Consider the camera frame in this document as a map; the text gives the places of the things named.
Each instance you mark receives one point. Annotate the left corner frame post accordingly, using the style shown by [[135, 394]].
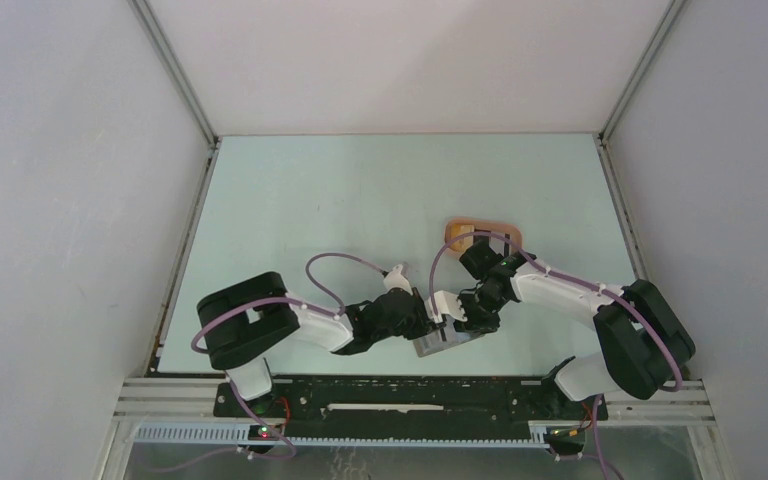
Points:
[[164, 50]]

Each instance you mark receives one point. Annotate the right corner frame post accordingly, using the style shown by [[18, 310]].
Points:
[[664, 27]]

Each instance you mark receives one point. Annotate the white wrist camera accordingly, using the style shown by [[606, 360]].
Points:
[[396, 278], [443, 306]]

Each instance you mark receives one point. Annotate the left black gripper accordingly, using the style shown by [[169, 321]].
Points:
[[422, 325]]

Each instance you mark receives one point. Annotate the grey card holder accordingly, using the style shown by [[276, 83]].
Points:
[[425, 346]]

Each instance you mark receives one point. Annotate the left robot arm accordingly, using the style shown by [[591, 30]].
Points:
[[241, 323]]

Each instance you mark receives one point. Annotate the pink oval tray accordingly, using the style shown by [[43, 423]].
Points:
[[504, 229]]

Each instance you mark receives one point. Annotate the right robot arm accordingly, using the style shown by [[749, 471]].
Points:
[[643, 344]]

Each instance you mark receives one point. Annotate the corner frame post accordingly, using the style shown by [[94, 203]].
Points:
[[664, 27], [164, 50]]

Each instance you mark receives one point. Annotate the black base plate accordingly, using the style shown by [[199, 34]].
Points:
[[411, 407]]

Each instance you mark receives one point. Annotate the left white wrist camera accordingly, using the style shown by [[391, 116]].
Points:
[[396, 278]]

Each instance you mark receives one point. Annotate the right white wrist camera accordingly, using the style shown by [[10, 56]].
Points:
[[443, 306]]

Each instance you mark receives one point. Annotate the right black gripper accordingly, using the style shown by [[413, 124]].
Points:
[[472, 324]]

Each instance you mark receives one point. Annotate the aluminium frame rail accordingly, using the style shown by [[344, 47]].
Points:
[[192, 400]]

